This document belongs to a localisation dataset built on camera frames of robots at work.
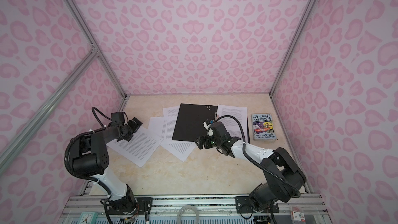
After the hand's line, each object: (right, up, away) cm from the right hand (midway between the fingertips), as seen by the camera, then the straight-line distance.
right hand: (202, 138), depth 86 cm
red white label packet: (+43, -31, -17) cm, 55 cm away
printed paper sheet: (+27, +13, +23) cm, 38 cm away
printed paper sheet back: (-23, +14, +24) cm, 36 cm away
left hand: (-40, +6, +13) cm, 42 cm away
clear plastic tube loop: (-8, -29, -14) cm, 33 cm away
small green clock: (-51, -32, -17) cm, 62 cm away
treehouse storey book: (+38, +4, +12) cm, 40 cm away
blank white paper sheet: (-13, -7, +6) cm, 16 cm away
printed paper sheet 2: (-26, +5, +16) cm, 31 cm away
